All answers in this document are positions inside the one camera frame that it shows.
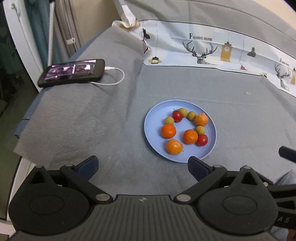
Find cherry tomato with stem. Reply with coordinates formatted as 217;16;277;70
172;109;183;122

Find black smartphone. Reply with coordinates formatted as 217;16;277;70
38;59;105;88

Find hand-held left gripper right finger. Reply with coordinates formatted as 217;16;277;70
173;156;270;205

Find red cherry tomato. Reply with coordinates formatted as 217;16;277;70
196;134;208;146

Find grey curtain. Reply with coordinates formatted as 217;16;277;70
54;0;82;54

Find grey bed cover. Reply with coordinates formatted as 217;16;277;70
14;0;296;241

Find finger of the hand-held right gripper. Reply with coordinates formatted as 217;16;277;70
278;146;296;163
263;180;296;202

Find peeled small orange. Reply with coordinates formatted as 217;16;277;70
193;113;209;127

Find striped braided hose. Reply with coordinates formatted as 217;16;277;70
47;0;56;67

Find white window frame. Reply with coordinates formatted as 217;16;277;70
5;0;47;93

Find blue plate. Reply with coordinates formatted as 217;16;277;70
144;100;217;163

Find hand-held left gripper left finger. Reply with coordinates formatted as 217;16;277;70
28;156;114;205

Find white charging cable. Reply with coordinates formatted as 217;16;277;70
89;67;125;87

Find teal curtain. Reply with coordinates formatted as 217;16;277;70
24;0;51;67

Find white deer-print cloth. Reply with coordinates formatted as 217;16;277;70
112;0;296;98

